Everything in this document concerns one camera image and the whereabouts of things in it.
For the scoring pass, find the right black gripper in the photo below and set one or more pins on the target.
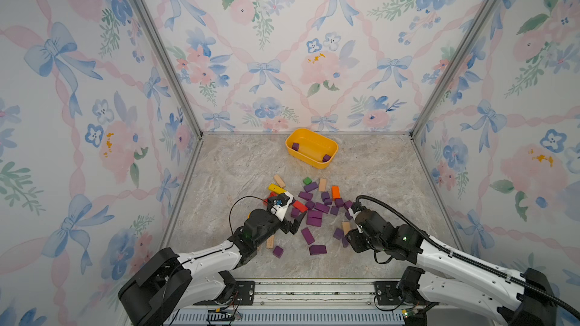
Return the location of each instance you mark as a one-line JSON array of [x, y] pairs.
[[359, 229]]

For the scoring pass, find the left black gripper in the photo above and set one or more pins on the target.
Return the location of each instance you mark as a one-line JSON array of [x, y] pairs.
[[287, 219]]

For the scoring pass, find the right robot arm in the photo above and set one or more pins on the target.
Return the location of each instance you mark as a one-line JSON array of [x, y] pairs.
[[441, 274]]

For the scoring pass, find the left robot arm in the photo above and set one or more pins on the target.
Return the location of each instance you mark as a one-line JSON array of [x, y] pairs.
[[171, 281]]

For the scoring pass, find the yellow plastic storage bin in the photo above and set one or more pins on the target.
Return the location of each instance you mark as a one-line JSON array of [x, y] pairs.
[[312, 147]]

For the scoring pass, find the red flat brick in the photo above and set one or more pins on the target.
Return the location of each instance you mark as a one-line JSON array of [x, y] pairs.
[[299, 207]]

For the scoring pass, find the purple long brick bottom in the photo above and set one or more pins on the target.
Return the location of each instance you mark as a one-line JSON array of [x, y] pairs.
[[309, 238]]

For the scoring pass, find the purple long brick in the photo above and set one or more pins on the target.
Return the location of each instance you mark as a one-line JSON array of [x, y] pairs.
[[311, 187], [309, 238]]

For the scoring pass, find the purple large block centre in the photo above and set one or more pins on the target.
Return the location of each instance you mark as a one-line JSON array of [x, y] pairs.
[[315, 218]]

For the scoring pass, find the natural wood brick right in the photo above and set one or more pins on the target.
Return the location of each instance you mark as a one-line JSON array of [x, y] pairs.
[[346, 227]]

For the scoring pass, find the purple brick centre slanted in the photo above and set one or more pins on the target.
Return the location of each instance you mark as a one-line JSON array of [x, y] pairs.
[[322, 207]]

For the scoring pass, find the purple long brick top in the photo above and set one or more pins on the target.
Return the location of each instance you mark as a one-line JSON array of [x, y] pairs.
[[311, 187]]

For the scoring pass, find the yellow long brick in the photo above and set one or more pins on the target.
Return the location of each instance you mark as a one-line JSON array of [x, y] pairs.
[[276, 189]]

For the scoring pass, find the natural wood brick top left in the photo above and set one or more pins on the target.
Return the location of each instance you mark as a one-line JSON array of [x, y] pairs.
[[279, 181]]

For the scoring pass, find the natural wood brick top centre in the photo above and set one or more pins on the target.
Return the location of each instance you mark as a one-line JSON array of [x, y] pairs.
[[322, 185]]

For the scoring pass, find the orange brick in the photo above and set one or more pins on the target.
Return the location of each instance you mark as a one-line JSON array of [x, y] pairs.
[[335, 190]]

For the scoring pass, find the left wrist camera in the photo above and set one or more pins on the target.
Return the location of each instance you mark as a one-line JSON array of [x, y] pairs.
[[278, 205]]

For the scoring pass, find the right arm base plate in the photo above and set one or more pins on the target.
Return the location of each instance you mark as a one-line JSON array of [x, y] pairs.
[[387, 293]]

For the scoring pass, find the aluminium mounting rail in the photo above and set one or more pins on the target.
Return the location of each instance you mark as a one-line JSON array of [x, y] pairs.
[[321, 302]]

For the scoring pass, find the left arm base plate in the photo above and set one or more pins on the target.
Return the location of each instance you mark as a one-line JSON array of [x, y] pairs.
[[239, 293]]

